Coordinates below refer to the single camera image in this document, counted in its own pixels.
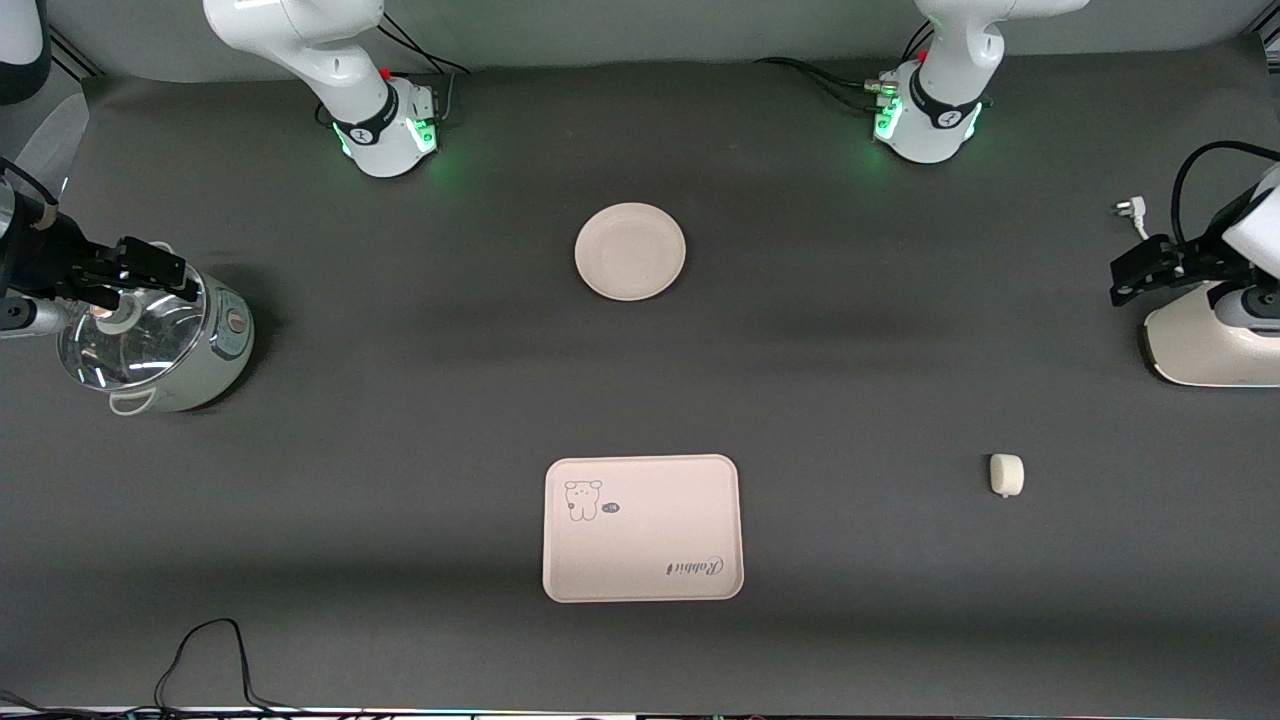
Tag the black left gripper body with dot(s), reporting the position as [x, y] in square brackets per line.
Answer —
[1192, 260]

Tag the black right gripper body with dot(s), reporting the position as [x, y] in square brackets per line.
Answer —
[52, 255]

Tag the white steamed bun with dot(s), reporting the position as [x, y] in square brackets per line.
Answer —
[1006, 475]

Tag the round cream plate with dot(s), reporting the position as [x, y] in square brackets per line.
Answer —
[630, 251]

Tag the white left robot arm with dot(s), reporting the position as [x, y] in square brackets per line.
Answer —
[940, 110]

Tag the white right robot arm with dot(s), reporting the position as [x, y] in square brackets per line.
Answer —
[340, 70]

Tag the cream rectangular rabbit tray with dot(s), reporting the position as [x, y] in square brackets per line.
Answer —
[642, 540]

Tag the glass pot lid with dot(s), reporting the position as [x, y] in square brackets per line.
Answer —
[150, 350]

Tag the pale green cooking pot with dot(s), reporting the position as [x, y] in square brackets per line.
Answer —
[215, 350]

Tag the cream white toaster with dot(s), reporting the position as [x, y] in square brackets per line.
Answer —
[1200, 350]

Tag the dark grey table cloth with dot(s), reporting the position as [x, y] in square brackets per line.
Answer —
[900, 600]

